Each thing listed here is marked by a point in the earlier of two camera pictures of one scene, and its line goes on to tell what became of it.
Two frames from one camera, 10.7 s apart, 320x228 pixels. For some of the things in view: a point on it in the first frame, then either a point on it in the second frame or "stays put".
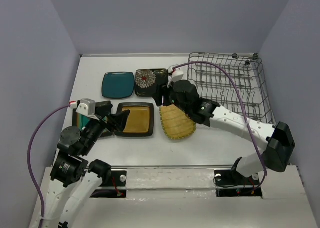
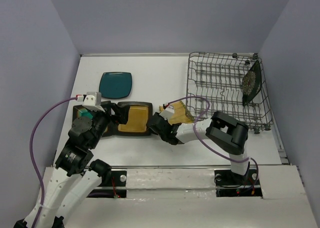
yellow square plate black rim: x=140 y=122 stays put
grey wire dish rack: x=234 y=81 stays put
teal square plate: x=118 y=84 stays put
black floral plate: x=146 y=80 → x=252 y=83
